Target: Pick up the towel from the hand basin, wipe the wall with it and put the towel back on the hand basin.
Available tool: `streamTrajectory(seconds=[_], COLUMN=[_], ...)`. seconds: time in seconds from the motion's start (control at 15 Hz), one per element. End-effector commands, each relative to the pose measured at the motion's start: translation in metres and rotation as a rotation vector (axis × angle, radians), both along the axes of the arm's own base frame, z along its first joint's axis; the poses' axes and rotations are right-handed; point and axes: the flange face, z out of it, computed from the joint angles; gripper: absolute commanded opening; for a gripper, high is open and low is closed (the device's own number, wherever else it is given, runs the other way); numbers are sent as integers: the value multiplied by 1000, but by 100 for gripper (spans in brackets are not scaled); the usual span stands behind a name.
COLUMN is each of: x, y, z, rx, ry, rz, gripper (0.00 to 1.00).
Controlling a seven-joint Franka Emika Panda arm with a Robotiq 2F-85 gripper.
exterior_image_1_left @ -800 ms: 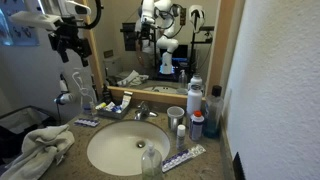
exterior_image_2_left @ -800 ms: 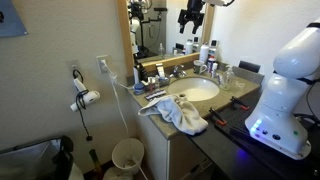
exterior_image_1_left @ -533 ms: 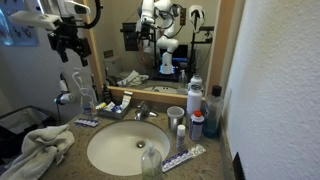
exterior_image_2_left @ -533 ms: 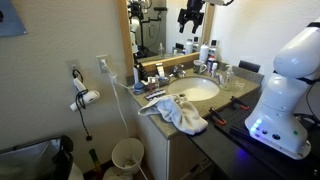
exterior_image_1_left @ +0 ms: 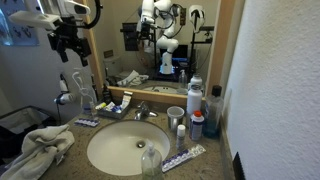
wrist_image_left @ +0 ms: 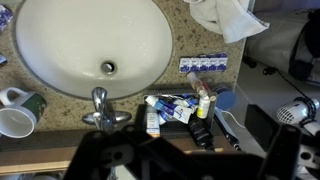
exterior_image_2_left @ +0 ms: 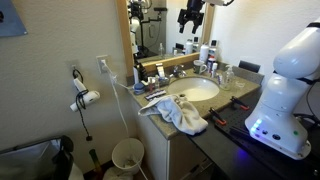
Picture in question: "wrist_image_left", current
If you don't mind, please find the blue round electric toothbrush base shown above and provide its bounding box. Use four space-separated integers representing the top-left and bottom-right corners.
214 84 236 110

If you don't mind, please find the small yellow white bottle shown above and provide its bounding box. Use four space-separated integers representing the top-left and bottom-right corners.
197 96 210 119

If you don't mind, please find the white terry towel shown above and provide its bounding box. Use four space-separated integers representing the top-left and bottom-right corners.
183 0 270 43

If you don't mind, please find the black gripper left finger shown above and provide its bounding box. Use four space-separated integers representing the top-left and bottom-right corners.
63 125 187 180

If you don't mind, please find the white oval sink basin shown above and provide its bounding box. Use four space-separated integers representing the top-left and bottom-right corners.
16 0 173 99

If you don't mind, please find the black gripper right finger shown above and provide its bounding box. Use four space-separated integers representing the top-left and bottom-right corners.
258 125 302 180

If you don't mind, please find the black toiletries tray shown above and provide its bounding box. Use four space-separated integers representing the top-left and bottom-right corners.
136 88 217 137

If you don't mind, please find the blue white pill blister strip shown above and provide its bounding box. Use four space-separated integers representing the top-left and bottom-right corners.
178 52 228 73

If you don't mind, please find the chrome faucet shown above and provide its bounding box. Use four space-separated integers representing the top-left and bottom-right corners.
82 87 132 131

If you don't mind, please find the blue white toothpaste tube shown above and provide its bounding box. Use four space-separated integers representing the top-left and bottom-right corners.
145 96 193 125

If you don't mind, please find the black cylindrical bottle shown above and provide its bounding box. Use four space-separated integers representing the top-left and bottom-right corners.
188 118 215 151

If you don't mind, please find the white hair dryer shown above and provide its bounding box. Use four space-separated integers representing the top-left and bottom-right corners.
276 100 320 136

